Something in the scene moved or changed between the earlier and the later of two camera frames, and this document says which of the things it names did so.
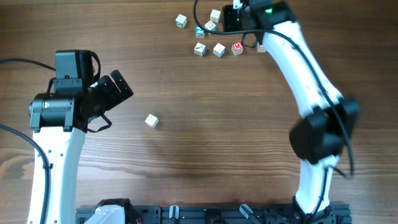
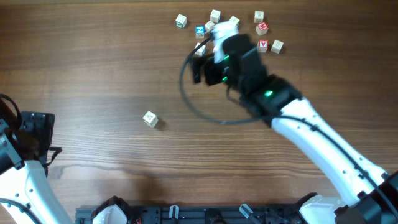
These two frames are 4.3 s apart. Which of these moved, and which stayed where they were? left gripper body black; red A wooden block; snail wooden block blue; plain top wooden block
Moved: left gripper body black
Stayed: plain top wooden block; red A wooden block; snail wooden block blue
